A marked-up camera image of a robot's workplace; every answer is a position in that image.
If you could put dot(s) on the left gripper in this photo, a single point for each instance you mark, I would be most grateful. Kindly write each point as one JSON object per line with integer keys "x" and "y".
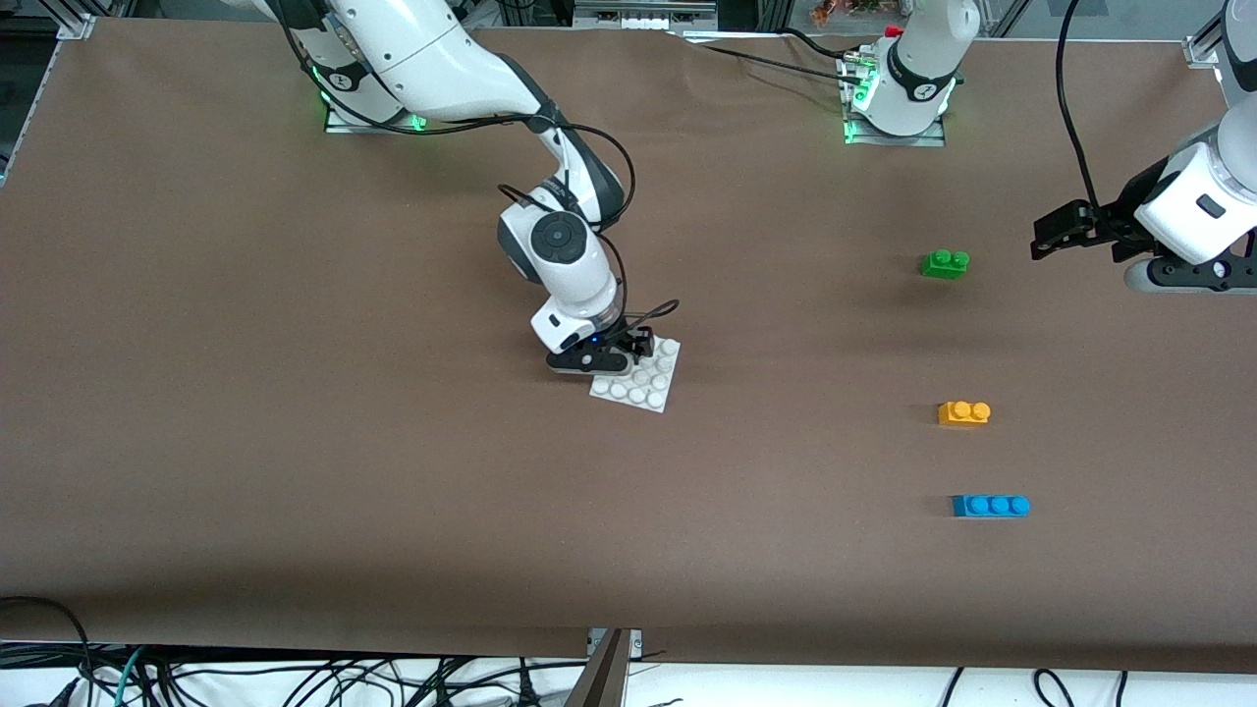
{"x": 1116, "y": 222}

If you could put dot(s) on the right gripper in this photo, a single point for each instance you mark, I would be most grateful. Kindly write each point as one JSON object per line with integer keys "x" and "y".
{"x": 629, "y": 340}

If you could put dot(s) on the white studded base plate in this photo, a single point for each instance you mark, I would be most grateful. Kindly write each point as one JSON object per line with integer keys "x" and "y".
{"x": 643, "y": 388}

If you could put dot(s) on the yellow two-stud block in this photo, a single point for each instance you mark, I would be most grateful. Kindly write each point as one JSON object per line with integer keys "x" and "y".
{"x": 957, "y": 415}

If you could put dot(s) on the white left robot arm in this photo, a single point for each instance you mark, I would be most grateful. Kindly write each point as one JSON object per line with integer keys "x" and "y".
{"x": 913, "y": 98}

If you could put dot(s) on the green two-stud block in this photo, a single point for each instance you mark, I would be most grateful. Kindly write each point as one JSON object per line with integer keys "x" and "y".
{"x": 943, "y": 267}

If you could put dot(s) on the blue three-stud block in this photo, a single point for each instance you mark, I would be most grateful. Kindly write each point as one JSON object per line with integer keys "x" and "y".
{"x": 982, "y": 507}

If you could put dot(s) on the red orange background object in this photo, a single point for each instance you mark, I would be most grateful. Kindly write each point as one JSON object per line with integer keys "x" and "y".
{"x": 849, "y": 10}

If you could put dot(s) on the brown table cover sheet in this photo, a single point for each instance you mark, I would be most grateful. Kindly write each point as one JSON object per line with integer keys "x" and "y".
{"x": 295, "y": 393}

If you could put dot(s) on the dark metal leg beam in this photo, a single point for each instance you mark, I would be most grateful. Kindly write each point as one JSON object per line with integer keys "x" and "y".
{"x": 599, "y": 682}

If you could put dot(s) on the silver corner bracket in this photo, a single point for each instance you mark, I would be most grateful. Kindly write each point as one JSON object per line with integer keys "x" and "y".
{"x": 1200, "y": 51}
{"x": 77, "y": 27}

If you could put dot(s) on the silver table clamp bracket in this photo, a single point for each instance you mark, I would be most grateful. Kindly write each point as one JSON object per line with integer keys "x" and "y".
{"x": 633, "y": 643}

